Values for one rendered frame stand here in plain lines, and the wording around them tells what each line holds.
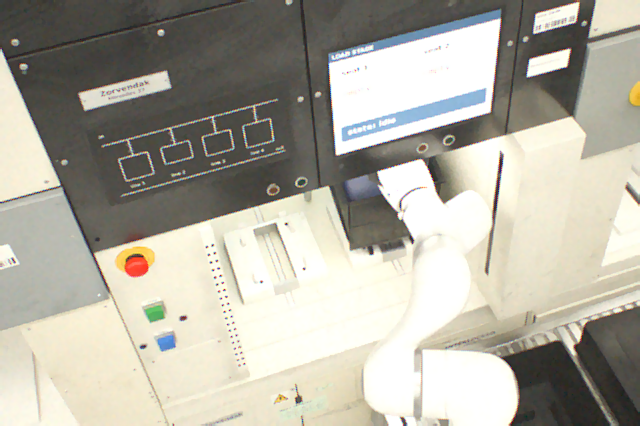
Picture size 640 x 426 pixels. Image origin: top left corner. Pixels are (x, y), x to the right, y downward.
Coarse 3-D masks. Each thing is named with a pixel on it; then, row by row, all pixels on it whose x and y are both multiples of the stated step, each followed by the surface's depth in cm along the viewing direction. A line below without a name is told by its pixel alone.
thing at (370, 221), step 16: (432, 160) 184; (432, 176) 184; (336, 192) 190; (352, 208) 179; (368, 208) 181; (384, 208) 182; (352, 224) 184; (368, 224) 185; (384, 224) 187; (400, 224) 189; (352, 240) 189; (368, 240) 190; (384, 240) 192
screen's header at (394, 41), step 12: (492, 12) 126; (444, 24) 125; (456, 24) 126; (468, 24) 126; (396, 36) 124; (408, 36) 124; (420, 36) 125; (360, 48) 123; (372, 48) 124; (384, 48) 124; (336, 60) 123
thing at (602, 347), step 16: (592, 320) 184; (608, 320) 184; (624, 320) 183; (592, 336) 181; (608, 336) 181; (624, 336) 181; (592, 352) 183; (608, 352) 178; (624, 352) 178; (592, 368) 185; (608, 368) 177; (624, 368) 175; (608, 384) 179; (624, 384) 173; (608, 400) 181; (624, 400) 173; (624, 416) 175
